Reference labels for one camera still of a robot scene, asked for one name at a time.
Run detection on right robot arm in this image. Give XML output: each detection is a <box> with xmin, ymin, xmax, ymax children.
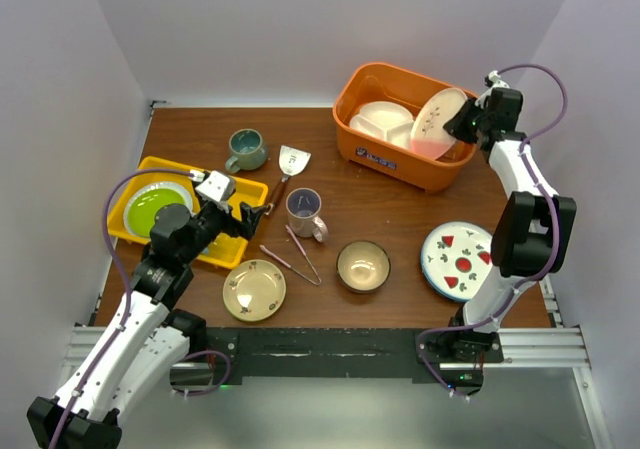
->
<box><xmin>444</xmin><ymin>82</ymin><xmax>577</xmax><ymax>362</ymax></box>

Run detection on white divided plate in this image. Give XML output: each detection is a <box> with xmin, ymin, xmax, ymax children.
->
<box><xmin>349</xmin><ymin>101</ymin><xmax>414</xmax><ymax>150</ymax></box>

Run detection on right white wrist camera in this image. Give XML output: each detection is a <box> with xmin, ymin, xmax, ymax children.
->
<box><xmin>475</xmin><ymin>70</ymin><xmax>510</xmax><ymax>109</ymax></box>

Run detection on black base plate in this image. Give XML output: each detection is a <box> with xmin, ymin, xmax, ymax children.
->
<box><xmin>187</xmin><ymin>328</ymin><xmax>504</xmax><ymax>395</ymax></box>

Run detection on small cream floral plate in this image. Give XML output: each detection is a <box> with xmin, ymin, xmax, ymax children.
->
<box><xmin>222</xmin><ymin>259</ymin><xmax>286</xmax><ymax>323</ymax></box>

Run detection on cream bowl with dark rim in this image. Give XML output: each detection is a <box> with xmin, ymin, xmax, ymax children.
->
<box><xmin>336</xmin><ymin>240</ymin><xmax>391</xmax><ymax>294</ymax></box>

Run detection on purple cable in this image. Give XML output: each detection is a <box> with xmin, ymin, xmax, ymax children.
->
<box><xmin>417</xmin><ymin>63</ymin><xmax>571</xmax><ymax>395</ymax></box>
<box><xmin>47</xmin><ymin>167</ymin><xmax>231</xmax><ymax>449</ymax></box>

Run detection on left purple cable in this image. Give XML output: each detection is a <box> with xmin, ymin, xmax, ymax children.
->
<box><xmin>47</xmin><ymin>167</ymin><xmax>231</xmax><ymax>449</ymax></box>

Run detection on green plate with grey rim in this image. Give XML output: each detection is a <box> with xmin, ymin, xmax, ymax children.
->
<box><xmin>123</xmin><ymin>181</ymin><xmax>193</xmax><ymax>238</ymax></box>

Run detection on watermelon pattern plate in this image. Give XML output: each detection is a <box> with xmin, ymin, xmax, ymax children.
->
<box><xmin>420</xmin><ymin>221</ymin><xmax>492</xmax><ymax>302</ymax></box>

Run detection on cream and pink branch plate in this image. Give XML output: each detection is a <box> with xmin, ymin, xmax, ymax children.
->
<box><xmin>409</xmin><ymin>88</ymin><xmax>467</xmax><ymax>160</ymax></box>

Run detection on green ceramic mug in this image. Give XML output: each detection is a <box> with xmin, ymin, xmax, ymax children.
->
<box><xmin>225</xmin><ymin>128</ymin><xmax>268</xmax><ymax>174</ymax></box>

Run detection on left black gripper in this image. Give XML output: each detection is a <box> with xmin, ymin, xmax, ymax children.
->
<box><xmin>180</xmin><ymin>199</ymin><xmax>264</xmax><ymax>265</ymax></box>

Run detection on orange plastic bin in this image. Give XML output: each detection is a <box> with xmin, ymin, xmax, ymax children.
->
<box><xmin>332</xmin><ymin>62</ymin><xmax>476</xmax><ymax>193</ymax></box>

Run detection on lavender mug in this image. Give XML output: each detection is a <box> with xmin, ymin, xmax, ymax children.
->
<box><xmin>285</xmin><ymin>188</ymin><xmax>329</xmax><ymax>243</ymax></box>

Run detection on yellow plastic tray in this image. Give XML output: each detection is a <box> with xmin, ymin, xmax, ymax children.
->
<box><xmin>107</xmin><ymin>156</ymin><xmax>248</xmax><ymax>269</ymax></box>

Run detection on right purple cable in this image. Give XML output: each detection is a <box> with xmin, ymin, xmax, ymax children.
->
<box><xmin>417</xmin><ymin>63</ymin><xmax>571</xmax><ymax>395</ymax></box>

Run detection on pink metal tongs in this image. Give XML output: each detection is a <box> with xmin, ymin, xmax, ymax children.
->
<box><xmin>259</xmin><ymin>224</ymin><xmax>323</xmax><ymax>287</ymax></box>

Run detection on aluminium frame rail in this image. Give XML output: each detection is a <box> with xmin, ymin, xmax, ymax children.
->
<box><xmin>37</xmin><ymin>103</ymin><xmax>614</xmax><ymax>449</ymax></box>

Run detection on metal spatula with wooden handle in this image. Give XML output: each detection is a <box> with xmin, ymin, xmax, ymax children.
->
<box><xmin>266</xmin><ymin>145</ymin><xmax>311</xmax><ymax>215</ymax></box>

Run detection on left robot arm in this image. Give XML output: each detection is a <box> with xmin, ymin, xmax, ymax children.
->
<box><xmin>27</xmin><ymin>202</ymin><xmax>268</xmax><ymax>448</ymax></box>

